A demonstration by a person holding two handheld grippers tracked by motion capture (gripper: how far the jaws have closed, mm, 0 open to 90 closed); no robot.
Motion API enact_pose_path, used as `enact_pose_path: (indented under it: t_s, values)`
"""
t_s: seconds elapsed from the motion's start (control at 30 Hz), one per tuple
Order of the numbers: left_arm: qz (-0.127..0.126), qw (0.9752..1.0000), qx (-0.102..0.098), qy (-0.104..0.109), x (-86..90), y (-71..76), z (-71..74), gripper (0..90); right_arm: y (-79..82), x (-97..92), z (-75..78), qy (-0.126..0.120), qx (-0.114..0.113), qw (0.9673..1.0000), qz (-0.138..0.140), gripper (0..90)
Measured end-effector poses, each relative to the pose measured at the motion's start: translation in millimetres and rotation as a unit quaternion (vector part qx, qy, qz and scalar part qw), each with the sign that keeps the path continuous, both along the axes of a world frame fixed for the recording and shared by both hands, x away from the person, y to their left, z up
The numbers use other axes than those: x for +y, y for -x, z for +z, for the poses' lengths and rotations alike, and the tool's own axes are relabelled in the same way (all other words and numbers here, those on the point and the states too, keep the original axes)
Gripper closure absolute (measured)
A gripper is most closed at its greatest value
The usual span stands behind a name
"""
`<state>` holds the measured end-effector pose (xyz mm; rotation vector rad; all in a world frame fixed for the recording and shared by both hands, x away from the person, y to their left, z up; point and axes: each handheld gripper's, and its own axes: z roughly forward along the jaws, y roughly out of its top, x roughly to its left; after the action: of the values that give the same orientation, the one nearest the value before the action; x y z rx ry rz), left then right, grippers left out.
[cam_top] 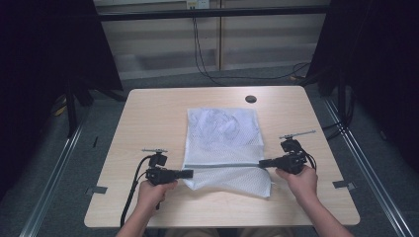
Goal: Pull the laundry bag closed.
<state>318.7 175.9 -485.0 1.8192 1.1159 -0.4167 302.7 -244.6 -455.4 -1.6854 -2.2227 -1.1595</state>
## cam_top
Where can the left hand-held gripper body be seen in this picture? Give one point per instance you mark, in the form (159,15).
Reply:
(159,176)

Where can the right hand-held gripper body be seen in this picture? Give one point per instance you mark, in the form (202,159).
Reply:
(293,163)

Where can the white mesh laundry bag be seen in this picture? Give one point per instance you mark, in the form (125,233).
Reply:
(227,148)

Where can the person's left hand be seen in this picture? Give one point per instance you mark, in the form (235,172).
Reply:
(151,197)

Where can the person's right hand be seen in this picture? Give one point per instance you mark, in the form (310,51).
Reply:
(301,186)

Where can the grey tape piece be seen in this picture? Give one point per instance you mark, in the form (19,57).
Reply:
(344,185)
(98,190)

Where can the white garment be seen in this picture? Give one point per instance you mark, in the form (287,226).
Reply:
(220,123)

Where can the small black floor strip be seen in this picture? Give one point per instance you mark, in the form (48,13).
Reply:
(95,142)

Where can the black metal stand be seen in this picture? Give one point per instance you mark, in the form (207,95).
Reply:
(71,112)

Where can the yellow floor item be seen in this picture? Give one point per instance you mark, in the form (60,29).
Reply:
(61,108)

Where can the black curtain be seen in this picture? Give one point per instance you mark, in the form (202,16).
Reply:
(382,72)
(39,82)

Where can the black horizontal bar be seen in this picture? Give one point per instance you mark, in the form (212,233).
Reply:
(210,13)

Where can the metal floor rail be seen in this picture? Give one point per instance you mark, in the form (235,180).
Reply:
(52,184)
(369,177)

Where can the wooden wall post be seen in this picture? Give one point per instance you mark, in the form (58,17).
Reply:
(220,39)

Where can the white wall socket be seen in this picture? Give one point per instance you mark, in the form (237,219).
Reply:
(197,4)

